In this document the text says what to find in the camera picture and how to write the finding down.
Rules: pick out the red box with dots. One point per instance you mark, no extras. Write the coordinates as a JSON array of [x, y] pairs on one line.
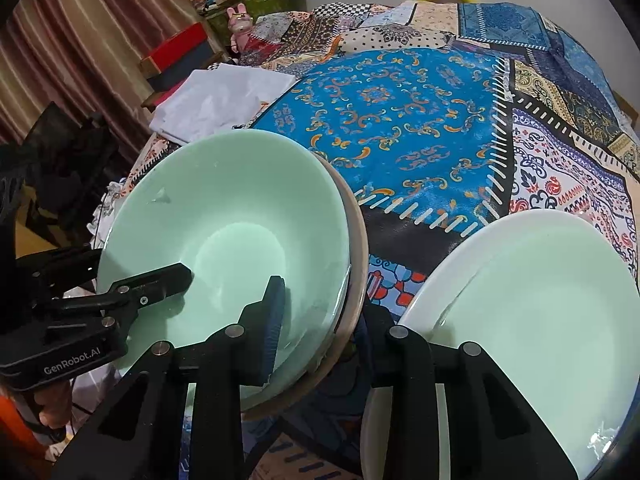
[[172, 50]]

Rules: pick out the pink rabbit toy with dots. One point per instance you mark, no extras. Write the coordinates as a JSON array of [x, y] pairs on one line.
[[240, 24]]

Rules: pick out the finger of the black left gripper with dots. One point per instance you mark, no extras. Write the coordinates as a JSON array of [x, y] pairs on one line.
[[126, 297]]

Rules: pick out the white plate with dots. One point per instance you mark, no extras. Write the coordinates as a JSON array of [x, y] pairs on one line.
[[428, 308]]

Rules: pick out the striped curtain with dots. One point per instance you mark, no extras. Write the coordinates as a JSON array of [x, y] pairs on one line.
[[83, 55]]

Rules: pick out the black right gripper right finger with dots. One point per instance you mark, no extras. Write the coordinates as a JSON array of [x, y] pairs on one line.
[[453, 413]]

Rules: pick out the left hand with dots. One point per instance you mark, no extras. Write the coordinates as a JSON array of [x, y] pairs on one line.
[[56, 403]]

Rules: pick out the white folded cloth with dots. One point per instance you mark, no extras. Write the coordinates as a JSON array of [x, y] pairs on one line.
[[218, 100]]

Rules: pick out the orange sleeve forearm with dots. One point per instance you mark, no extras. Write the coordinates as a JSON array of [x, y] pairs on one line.
[[22, 456]]

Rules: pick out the patchwork patterned tablecloth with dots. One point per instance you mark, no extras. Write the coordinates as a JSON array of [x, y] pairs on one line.
[[442, 118]]

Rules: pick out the mint green plate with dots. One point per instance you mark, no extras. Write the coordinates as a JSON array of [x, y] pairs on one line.
[[559, 313]]

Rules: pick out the green storage box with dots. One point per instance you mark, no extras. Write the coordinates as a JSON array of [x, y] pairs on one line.
[[218, 18]]

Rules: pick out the mint green bowl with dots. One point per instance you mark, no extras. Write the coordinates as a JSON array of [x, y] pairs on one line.
[[236, 209]]

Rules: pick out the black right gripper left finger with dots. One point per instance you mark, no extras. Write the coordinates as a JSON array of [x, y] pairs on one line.
[[135, 433]]

